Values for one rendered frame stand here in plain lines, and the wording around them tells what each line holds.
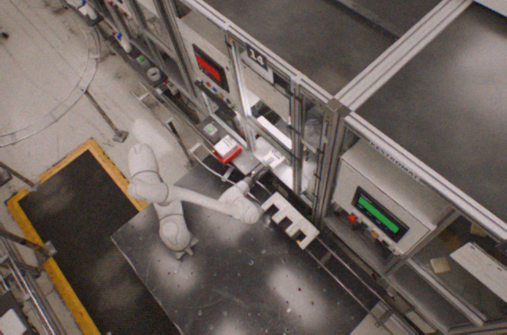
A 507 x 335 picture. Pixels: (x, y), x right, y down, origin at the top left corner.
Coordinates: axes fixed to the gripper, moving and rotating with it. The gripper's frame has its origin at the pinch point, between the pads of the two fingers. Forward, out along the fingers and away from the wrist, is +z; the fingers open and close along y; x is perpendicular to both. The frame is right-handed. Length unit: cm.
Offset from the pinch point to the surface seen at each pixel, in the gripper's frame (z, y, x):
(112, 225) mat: -109, -102, 97
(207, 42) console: 1, 79, 37
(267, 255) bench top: -37, -36, -32
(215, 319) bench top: -86, -35, -37
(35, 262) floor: -175, -103, 118
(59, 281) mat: -167, -102, 88
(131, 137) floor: -45, -104, 160
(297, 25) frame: 24, 97, -1
